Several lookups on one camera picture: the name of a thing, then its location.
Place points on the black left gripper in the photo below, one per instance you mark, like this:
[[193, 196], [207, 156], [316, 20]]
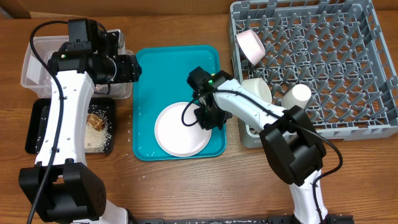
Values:
[[128, 64]]

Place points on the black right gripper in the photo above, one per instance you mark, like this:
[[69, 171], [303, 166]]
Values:
[[208, 124]]

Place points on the pink plate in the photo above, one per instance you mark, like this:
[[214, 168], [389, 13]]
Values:
[[177, 132]]

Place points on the white bowl with food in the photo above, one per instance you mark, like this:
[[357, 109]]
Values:
[[258, 87]]

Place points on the pink bowl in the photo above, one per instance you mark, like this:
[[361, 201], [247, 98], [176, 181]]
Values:
[[251, 46]]

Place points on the white cup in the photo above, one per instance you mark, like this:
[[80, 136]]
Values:
[[299, 95]]

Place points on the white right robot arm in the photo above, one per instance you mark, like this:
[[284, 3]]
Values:
[[292, 146]]

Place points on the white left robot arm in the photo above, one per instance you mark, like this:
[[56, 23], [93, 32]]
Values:
[[60, 186]]

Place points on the black waste tray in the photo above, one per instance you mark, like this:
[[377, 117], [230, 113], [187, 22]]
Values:
[[39, 118]]

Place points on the grey dishwasher rack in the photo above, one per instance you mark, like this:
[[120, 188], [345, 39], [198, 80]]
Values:
[[336, 48]]

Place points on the teal serving tray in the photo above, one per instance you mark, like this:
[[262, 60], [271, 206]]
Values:
[[164, 82]]

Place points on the brown food scrap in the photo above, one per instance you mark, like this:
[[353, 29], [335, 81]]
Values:
[[95, 122]]

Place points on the spilled white rice pile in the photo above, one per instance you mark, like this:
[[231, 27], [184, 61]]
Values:
[[100, 141]]

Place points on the clear plastic bin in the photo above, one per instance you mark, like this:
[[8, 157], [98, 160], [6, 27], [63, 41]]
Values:
[[35, 77]]

